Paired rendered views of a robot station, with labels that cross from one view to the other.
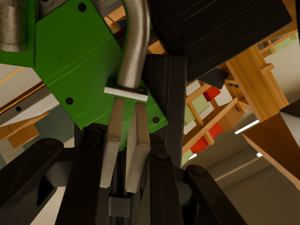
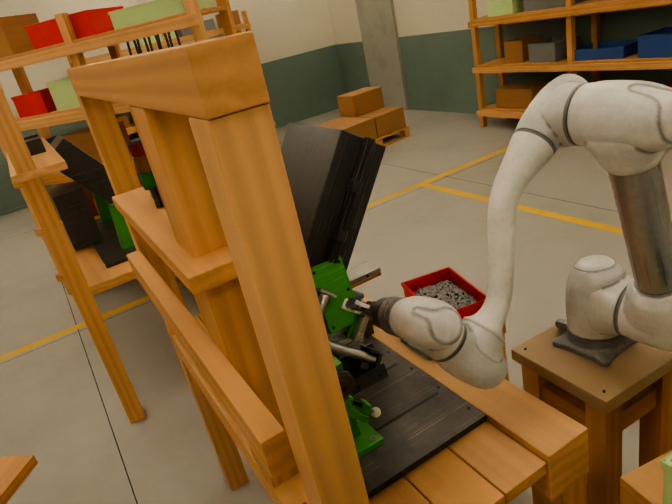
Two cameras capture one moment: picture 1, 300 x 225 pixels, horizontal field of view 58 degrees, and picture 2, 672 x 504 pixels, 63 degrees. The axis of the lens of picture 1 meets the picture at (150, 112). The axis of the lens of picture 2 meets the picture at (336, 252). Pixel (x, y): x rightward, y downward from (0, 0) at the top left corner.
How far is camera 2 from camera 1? 1.31 m
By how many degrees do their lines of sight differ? 32
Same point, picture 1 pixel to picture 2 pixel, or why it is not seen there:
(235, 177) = not seen: outside the picture
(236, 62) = not seen: hidden behind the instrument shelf
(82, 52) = (337, 309)
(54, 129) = (308, 84)
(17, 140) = (371, 98)
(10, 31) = (362, 323)
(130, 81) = (325, 297)
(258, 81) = not seen: hidden behind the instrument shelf
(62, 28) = (342, 320)
